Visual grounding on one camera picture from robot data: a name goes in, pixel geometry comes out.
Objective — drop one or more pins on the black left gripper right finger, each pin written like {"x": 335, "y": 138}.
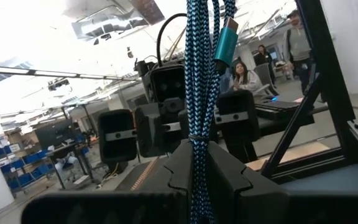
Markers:
{"x": 244, "y": 199}

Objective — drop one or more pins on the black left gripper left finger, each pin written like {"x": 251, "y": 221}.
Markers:
{"x": 172, "y": 199}

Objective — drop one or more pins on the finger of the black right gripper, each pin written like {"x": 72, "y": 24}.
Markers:
{"x": 117, "y": 146}
{"x": 238, "y": 124}

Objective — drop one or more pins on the black hazard-striped floor mat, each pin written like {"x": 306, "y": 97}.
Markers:
{"x": 141, "y": 177}

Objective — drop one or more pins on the black laptop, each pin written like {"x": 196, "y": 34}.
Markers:
{"x": 278, "y": 109}

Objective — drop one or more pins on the person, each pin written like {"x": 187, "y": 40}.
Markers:
{"x": 263, "y": 57}
{"x": 247, "y": 81}
{"x": 297, "y": 46}

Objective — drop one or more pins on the grey office chair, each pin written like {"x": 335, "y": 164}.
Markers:
{"x": 264, "y": 73}

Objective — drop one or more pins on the black monitor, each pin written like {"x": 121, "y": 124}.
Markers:
{"x": 54, "y": 133}

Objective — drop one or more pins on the grey table mat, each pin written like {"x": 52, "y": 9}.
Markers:
{"x": 328, "y": 179}

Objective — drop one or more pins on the rack with blue bins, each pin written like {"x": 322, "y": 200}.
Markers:
{"x": 26, "y": 168}

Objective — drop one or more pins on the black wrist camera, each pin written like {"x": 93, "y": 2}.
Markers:
{"x": 166, "y": 82}

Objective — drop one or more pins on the black aluminium frame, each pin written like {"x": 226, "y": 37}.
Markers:
{"x": 328, "y": 62}

